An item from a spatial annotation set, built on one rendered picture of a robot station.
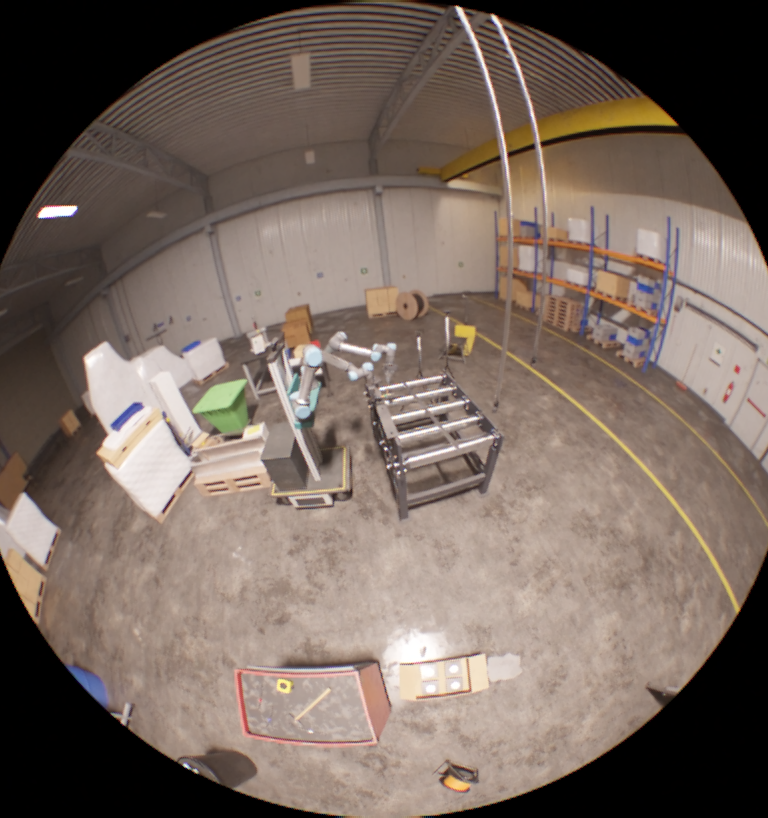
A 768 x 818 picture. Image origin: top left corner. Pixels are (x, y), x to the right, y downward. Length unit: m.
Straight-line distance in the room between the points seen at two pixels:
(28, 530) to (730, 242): 17.42
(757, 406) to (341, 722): 9.75
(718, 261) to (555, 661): 9.30
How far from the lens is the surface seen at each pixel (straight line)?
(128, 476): 3.98
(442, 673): 2.31
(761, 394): 9.38
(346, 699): 1.57
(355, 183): 11.92
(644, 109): 7.06
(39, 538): 8.01
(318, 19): 7.31
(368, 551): 2.61
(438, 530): 2.67
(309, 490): 2.77
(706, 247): 9.57
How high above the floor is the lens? 2.40
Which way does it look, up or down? 36 degrees down
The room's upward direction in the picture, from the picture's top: 7 degrees counter-clockwise
